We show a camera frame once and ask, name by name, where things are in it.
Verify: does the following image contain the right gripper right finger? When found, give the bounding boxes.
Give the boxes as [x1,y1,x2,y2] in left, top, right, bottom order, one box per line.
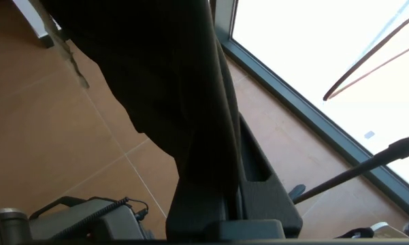
[237,113,304,239]

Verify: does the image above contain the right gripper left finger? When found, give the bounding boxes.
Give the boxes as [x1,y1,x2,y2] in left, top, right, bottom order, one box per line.
[165,178,232,240]

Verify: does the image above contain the black shorts with green print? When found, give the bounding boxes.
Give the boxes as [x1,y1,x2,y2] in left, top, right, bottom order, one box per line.
[39,0,243,218]

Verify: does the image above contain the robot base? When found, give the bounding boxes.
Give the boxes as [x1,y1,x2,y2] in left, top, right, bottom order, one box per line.
[0,176,156,241]

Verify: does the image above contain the black clothes rack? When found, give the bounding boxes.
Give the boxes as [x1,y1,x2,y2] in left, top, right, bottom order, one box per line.
[288,134,409,205]

